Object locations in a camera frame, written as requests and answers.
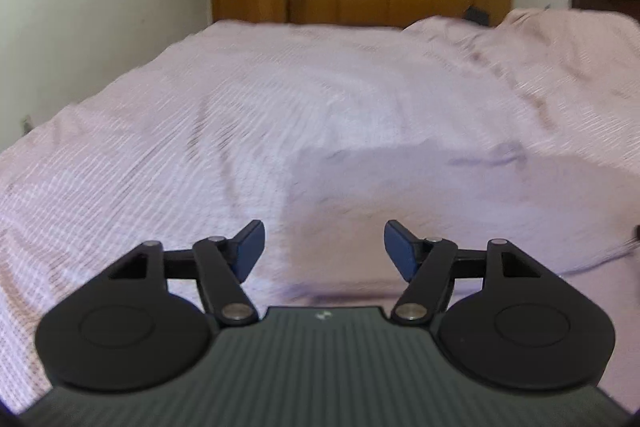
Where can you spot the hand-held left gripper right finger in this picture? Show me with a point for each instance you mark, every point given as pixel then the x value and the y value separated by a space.
pixel 400 252

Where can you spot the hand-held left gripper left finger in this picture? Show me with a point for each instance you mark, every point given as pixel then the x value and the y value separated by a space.
pixel 251 248

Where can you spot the pink checked bed sheet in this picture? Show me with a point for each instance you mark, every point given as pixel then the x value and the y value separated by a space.
pixel 300 107

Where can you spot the dark object beside bed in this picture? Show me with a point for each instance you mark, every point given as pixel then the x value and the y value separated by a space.
pixel 476 16

